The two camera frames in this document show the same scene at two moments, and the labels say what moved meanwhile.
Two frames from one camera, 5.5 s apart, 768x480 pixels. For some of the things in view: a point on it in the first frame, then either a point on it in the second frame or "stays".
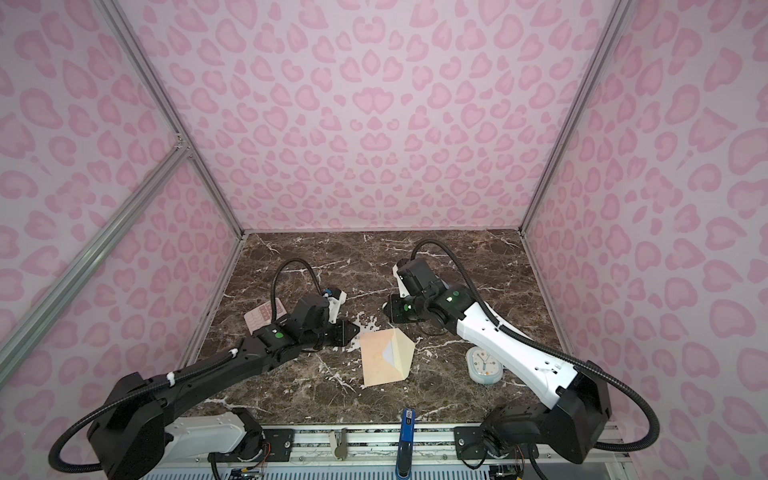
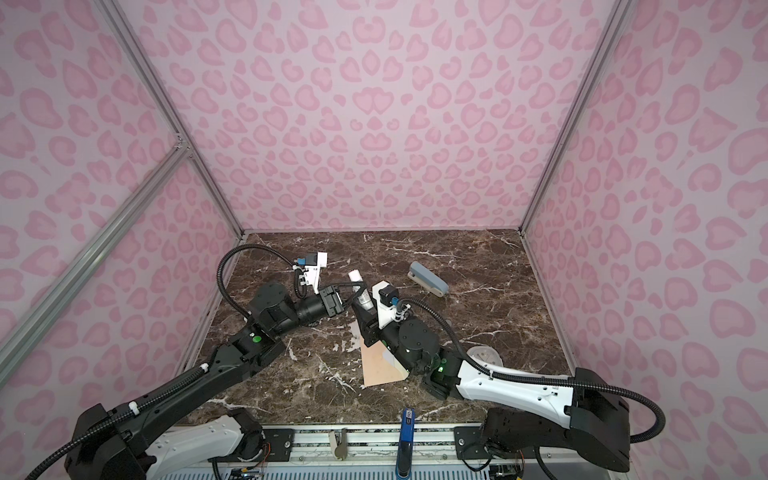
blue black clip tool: x=405 y=449 stays
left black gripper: x=345 y=331 to x=338 y=306
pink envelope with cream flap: x=387 y=356 stays
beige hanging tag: x=339 y=449 stays
